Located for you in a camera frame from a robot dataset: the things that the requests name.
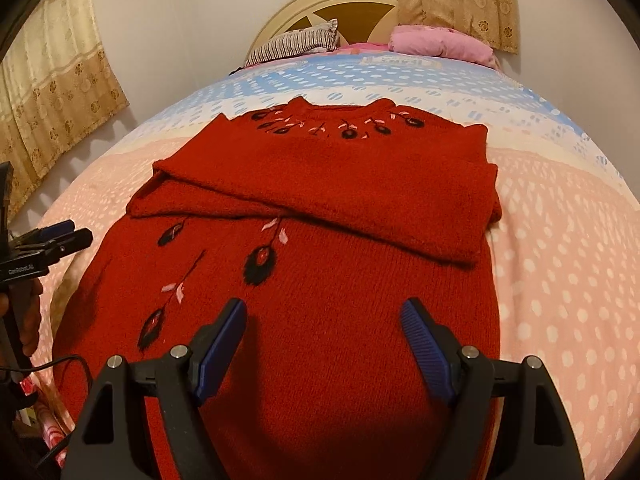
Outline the striped pillow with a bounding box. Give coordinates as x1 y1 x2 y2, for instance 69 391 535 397
244 18 339 67

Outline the red plaid blanket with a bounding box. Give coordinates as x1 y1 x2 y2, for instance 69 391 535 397
20 375 76 466

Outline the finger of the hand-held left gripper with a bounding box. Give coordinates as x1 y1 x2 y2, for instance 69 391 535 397
30 228 94 266
15 220 76 246

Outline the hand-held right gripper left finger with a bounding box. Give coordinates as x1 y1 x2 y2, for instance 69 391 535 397
62 297 248 480

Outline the person's left hand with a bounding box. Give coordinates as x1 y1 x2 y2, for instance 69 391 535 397
20 277 45 356

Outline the wide beige floral curtain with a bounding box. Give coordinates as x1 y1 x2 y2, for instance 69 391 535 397
0 0 130 221

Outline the red knitted embroidered sweater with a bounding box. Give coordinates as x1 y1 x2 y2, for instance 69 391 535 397
52 96 503 480

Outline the polka dot bedspread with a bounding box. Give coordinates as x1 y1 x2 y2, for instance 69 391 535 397
30 50 640 480

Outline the black cable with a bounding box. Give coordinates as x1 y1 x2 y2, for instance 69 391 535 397
0 355 95 468

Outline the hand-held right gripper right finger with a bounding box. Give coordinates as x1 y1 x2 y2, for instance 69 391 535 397
399 297 586 480

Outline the pink bed sheet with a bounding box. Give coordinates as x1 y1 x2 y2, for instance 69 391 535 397
340 42 392 54

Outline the pink pillow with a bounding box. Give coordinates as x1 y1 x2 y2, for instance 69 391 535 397
389 25 501 68

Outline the long beige floral curtain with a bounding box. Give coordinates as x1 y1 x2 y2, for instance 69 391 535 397
395 0 521 54

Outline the cream wooden headboard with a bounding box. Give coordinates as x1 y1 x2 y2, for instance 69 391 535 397
245 0 401 63

